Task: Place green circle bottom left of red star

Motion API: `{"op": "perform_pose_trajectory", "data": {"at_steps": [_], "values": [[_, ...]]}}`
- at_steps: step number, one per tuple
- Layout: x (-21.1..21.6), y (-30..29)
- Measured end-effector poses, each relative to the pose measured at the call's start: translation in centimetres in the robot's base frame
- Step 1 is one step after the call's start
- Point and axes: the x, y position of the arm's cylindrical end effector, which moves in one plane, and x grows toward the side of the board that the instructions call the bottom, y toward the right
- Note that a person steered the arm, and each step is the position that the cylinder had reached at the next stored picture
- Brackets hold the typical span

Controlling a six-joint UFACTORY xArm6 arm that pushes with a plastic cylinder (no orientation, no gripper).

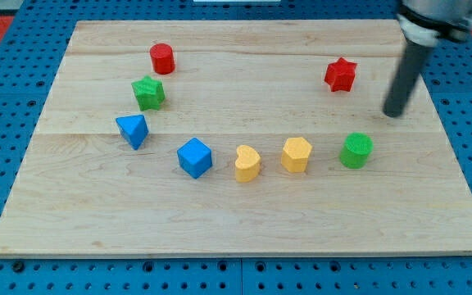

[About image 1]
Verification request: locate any red star block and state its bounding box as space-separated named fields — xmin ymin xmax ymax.
xmin=324 ymin=57 xmax=357 ymax=92

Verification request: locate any green cylinder block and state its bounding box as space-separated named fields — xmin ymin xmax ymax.
xmin=339 ymin=132 xmax=374 ymax=169

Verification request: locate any yellow hexagon block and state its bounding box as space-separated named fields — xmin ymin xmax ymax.
xmin=281 ymin=137 xmax=312 ymax=173

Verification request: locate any yellow heart block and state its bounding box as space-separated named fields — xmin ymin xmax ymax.
xmin=234 ymin=145 xmax=261 ymax=183

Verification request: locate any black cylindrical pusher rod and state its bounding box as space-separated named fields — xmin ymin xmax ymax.
xmin=382 ymin=40 xmax=433 ymax=118

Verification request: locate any blue cube block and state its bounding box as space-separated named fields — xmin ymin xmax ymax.
xmin=177 ymin=138 xmax=212 ymax=179

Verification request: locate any blue triangle block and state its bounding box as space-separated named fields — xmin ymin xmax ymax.
xmin=116 ymin=115 xmax=149 ymax=150

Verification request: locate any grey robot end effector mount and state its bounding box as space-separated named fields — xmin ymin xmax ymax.
xmin=397 ymin=0 xmax=472 ymax=47

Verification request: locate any green star block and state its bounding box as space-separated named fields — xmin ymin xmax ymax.
xmin=131 ymin=76 xmax=166 ymax=111

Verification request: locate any red cylinder block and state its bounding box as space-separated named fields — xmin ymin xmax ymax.
xmin=149 ymin=43 xmax=175 ymax=75

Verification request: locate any wooden board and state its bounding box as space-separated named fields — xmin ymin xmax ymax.
xmin=0 ymin=20 xmax=472 ymax=259

